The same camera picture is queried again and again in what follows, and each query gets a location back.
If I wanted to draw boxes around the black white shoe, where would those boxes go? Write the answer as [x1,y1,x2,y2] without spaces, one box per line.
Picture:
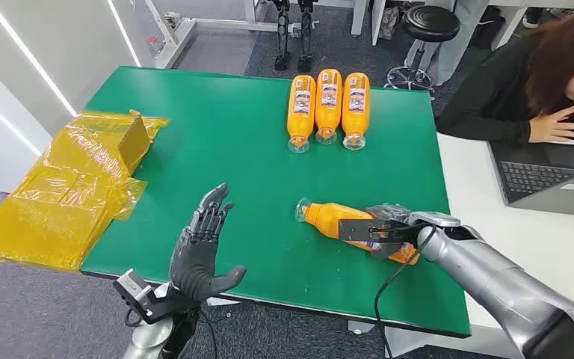
[522,7,546,29]

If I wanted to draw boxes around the grey patterned bag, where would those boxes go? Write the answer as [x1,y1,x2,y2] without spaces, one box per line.
[378,5,400,40]

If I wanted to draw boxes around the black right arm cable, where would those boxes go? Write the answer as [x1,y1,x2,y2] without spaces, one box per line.
[373,225,437,359]

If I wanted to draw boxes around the yellow film wrapped cardboard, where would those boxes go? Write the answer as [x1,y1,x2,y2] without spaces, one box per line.
[0,109,172,272]

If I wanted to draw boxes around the black round stool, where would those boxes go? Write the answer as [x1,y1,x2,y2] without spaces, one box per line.
[385,4,461,95]

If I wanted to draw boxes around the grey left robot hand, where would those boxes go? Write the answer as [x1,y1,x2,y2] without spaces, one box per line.
[167,182,247,303]

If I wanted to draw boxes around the person's hand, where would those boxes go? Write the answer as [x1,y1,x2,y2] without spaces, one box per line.
[528,102,574,144]

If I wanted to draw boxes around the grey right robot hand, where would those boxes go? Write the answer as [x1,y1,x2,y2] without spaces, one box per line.
[339,203,419,261]

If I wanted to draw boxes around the seated person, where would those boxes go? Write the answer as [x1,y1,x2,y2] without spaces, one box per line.
[435,0,574,144]

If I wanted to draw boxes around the black robot leg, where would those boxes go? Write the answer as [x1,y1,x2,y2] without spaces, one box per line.
[297,0,318,74]
[273,0,292,72]

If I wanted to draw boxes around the white metal stand frame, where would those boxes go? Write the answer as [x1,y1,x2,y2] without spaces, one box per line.
[143,0,278,70]

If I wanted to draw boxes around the orange bottle with clear cap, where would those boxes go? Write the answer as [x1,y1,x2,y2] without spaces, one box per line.
[294,197,421,266]
[286,74,317,155]
[314,68,343,146]
[341,72,371,151]

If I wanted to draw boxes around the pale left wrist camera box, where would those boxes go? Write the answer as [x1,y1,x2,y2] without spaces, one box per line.
[112,269,157,318]

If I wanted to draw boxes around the grey laptop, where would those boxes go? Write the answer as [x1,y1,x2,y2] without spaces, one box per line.
[487,138,574,220]

